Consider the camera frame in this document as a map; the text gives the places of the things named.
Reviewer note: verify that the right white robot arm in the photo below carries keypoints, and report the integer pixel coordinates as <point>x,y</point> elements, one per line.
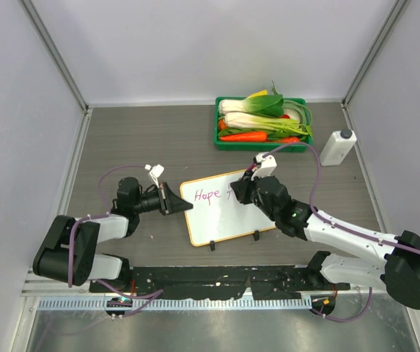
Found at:
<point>377,260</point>

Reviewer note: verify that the pink-capped whiteboard marker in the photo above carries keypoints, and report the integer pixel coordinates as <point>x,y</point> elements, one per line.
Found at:
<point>248,174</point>

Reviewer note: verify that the green long beans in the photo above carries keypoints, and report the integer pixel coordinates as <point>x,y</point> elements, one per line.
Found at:
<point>300,112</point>

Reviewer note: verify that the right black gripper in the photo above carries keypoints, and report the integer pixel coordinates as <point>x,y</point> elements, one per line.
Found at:
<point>242,188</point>

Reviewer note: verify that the yellow pepper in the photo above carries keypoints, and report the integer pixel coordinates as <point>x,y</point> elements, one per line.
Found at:
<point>263,92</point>

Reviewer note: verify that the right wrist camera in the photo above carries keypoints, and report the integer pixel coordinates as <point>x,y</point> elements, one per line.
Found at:
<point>263,166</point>

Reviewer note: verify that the large orange carrot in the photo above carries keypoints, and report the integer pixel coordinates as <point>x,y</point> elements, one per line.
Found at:
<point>254,136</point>

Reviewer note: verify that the upper bok choy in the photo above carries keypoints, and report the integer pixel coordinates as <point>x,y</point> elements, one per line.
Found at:
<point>269,105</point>

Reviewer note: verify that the bok choy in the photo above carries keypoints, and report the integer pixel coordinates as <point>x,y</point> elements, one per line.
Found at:
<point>269,105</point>
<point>274,124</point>

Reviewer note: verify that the small orange carrot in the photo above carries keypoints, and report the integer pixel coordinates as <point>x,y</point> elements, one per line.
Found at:
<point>289,140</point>

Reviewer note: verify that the white bottle grey cap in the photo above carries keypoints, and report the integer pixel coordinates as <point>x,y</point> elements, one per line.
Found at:
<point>337,147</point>

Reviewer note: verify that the lower bok choy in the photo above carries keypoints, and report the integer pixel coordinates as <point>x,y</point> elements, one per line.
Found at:
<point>274,124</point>

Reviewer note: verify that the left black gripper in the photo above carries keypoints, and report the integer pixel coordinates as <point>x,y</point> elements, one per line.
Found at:
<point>168,202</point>

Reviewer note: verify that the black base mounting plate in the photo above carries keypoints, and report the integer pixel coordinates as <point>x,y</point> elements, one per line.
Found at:
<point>266,282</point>

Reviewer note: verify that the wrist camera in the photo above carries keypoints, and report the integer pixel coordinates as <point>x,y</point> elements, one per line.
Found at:
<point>263,166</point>
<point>154,172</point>

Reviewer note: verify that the green plastic crate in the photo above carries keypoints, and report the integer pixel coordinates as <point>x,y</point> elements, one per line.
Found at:
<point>221,129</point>

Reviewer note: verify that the small orange-framed whiteboard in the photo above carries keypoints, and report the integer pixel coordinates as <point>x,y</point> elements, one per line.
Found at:
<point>216,214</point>

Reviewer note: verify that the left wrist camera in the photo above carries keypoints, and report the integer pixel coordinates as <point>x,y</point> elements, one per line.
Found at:
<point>154,172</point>

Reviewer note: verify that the white slotted cable duct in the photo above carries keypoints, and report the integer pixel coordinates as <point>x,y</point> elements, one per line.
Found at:
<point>110,303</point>

